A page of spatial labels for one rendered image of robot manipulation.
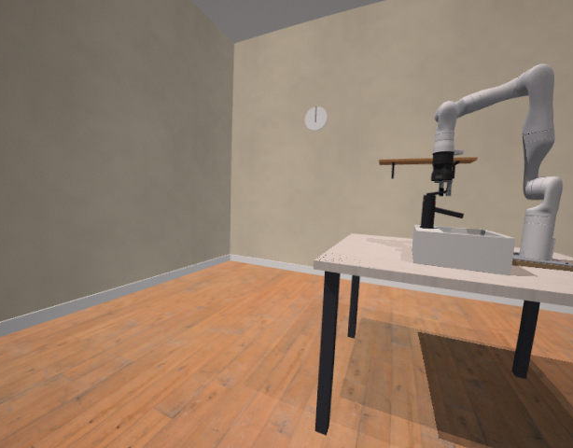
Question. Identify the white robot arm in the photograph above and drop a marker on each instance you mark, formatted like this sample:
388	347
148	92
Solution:
538	139

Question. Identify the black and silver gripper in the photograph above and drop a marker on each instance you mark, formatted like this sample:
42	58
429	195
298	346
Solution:
443	158

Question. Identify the black mixer tap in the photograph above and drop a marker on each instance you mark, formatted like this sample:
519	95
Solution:
429	209

